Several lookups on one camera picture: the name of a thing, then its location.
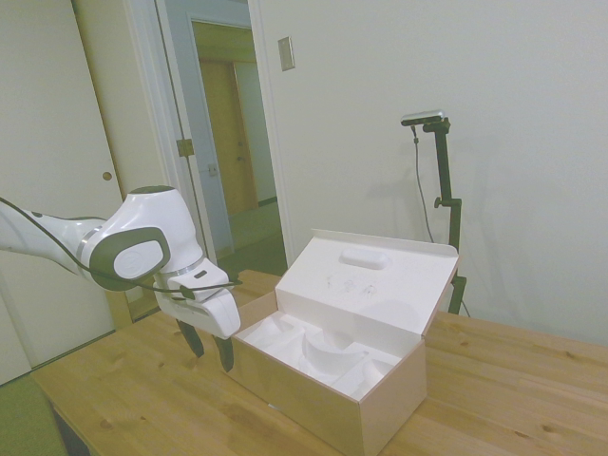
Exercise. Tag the brown cardboard box with lid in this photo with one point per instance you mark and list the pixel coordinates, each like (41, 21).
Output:
(332, 413)

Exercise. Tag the wooden hallway door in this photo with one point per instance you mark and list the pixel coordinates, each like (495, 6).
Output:
(223, 142)

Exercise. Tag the black camera stand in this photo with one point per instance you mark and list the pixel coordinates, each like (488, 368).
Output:
(446, 190)

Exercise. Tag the grey camera on stand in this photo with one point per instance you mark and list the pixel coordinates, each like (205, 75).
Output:
(424, 117)

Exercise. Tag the white foam tray insert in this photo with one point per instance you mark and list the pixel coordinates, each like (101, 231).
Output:
(323, 354)

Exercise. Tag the white closet door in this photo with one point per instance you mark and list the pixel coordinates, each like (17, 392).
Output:
(47, 142)

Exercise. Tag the beige wall switch plate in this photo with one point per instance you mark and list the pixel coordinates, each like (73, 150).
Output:
(286, 53)

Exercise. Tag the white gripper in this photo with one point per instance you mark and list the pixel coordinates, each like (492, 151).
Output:
(214, 318)

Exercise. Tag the brass door hinge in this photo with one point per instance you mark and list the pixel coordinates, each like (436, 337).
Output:
(185, 147)

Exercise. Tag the grey-blue open door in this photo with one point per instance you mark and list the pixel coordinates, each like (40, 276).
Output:
(204, 142)

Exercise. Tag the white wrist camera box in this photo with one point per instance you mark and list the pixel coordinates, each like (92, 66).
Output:
(204, 280)

